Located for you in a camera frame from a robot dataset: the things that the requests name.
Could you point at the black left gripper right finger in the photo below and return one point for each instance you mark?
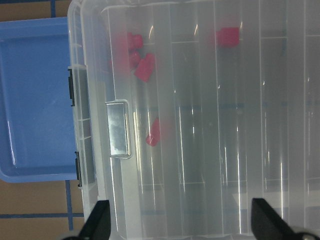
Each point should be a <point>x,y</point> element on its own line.
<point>266,224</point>

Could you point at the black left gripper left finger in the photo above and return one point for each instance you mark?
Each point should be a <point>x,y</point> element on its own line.
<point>98,224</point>

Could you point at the clear plastic box lid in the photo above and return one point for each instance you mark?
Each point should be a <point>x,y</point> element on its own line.
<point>200,120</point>

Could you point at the blue plastic tray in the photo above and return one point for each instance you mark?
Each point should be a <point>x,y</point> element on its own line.
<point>37,138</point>

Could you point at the red block front bottom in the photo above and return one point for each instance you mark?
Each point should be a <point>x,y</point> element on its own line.
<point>134,41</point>

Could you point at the red block under lid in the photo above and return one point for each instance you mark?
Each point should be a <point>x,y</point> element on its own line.
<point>228,37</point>

